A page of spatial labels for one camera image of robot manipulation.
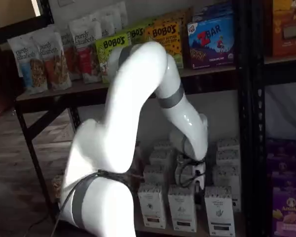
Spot yellow Bobo's box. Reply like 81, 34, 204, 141
160, 6, 194, 25
145, 21, 184, 69

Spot purple Annie's snack box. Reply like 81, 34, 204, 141
265, 138, 296, 190
271, 186, 296, 237

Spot red purely elizabeth bag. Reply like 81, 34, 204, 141
69, 17, 104, 84

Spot purple boxes on right shelf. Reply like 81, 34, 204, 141
251, 0, 296, 237

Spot orange purely elizabeth bag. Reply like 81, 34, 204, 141
36, 26, 73, 91

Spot black metal shelf rack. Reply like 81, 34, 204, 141
0, 0, 256, 237

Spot white box green strip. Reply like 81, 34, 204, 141
216, 137, 240, 153
216, 150, 240, 166
213, 164, 242, 212
203, 185, 237, 237

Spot purely elizabeth yellow box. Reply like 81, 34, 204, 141
51, 174, 65, 200

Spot green Bobo's box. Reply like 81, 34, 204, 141
125, 21, 153, 46
95, 33, 129, 84

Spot silver grey gripper body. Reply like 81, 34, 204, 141
176, 155, 208, 193

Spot white granola bag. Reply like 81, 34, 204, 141
88, 11, 111, 35
106, 1, 128, 32

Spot white box brown strip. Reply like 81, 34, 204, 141
148, 149, 173, 166
153, 139, 174, 152
137, 183, 168, 228
142, 164, 168, 186

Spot orange snack box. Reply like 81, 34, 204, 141
271, 0, 296, 58

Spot white box pink strip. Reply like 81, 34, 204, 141
167, 184, 198, 233

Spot purely elizabeth granola bag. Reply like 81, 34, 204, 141
60, 27, 82, 81

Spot brown upholstered furniture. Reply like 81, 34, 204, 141
0, 49, 19, 120

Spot blue Z Bar box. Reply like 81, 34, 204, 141
191, 1, 234, 23
186, 15, 237, 69

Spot thin black camera cable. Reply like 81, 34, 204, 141
176, 158, 205, 188

